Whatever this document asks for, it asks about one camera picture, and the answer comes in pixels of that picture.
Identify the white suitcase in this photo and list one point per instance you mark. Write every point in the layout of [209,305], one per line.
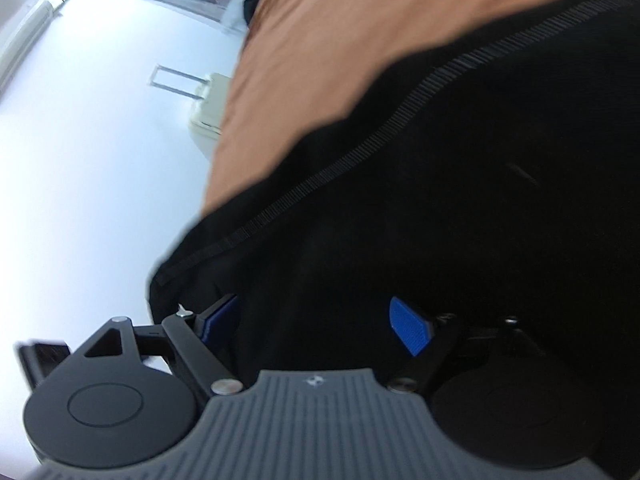
[209,105]

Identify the dark clothes pile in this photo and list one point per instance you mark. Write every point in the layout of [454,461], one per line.
[251,2]

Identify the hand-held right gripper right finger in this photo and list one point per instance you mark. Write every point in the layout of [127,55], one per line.
[407,325]

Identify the white air conditioner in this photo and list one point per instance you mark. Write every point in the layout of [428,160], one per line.
[20,42]

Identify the black pants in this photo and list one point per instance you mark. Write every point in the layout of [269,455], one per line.
[430,195]

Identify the brown bed sheet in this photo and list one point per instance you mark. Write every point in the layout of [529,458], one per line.
[330,55]

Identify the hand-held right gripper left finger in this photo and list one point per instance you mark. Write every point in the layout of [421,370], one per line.
[220,318]

